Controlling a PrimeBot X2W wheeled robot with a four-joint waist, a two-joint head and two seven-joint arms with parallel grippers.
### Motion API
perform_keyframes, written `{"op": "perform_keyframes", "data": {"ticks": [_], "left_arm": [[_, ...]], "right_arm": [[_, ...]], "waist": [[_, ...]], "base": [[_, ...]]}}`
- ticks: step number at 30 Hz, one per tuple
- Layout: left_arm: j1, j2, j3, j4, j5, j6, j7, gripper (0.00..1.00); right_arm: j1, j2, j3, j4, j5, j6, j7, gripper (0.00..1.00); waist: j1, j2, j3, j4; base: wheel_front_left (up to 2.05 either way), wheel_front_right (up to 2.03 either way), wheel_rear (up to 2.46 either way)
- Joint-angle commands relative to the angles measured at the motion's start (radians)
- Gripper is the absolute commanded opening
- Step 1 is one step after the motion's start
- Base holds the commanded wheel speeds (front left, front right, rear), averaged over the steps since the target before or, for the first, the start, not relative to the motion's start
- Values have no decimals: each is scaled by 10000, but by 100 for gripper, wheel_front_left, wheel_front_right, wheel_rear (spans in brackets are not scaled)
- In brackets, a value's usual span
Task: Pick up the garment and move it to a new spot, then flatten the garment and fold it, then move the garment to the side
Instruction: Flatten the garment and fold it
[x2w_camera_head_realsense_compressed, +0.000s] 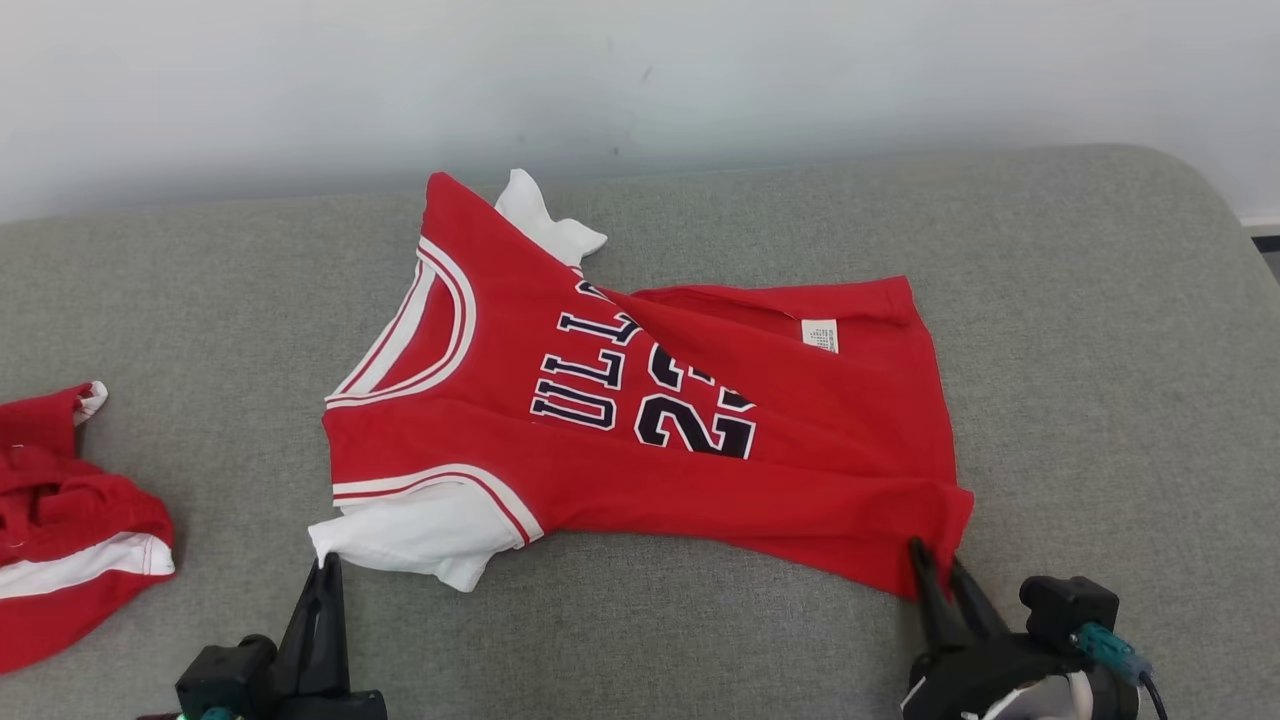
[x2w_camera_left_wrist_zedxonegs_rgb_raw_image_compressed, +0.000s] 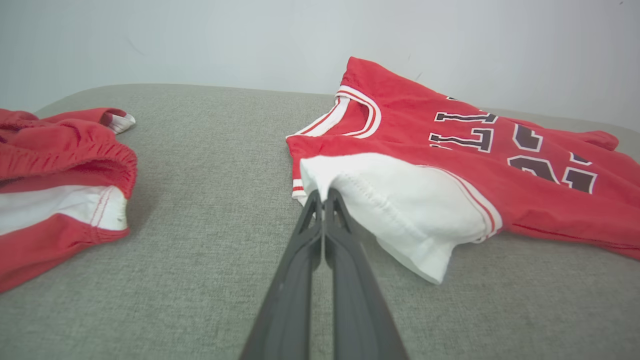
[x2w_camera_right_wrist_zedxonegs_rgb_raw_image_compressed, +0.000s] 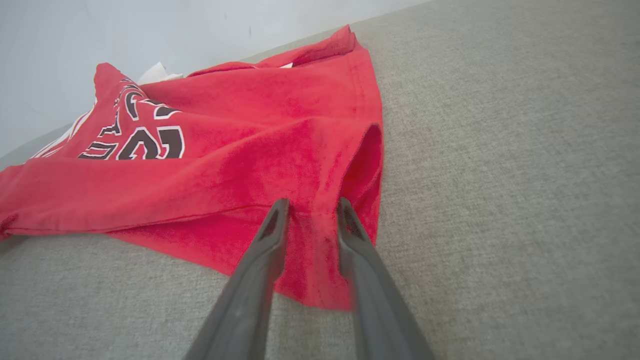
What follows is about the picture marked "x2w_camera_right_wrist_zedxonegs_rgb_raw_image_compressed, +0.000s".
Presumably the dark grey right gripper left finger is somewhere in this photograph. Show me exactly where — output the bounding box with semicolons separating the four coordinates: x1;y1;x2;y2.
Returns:
183;198;291;360

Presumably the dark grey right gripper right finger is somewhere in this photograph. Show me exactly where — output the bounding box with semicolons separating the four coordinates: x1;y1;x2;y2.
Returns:
335;196;436;360

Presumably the red jersey with black print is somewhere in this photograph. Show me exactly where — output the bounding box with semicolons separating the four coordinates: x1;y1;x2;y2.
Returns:
0;24;385;312

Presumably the grey fabric sofa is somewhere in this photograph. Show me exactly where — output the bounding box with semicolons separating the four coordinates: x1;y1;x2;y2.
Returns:
0;0;640;360

